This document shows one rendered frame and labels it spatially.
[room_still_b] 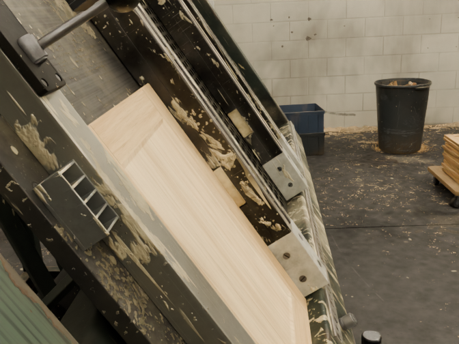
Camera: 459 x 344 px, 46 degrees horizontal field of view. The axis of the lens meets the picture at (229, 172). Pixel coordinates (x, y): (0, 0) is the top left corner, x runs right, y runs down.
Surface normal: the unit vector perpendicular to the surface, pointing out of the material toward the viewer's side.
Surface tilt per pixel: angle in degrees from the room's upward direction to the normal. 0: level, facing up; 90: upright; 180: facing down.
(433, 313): 0
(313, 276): 90
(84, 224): 89
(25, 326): 58
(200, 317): 90
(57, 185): 89
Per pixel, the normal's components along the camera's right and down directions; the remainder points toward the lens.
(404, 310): -0.05, -0.95
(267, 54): -0.03, 0.30
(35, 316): 0.82, -0.53
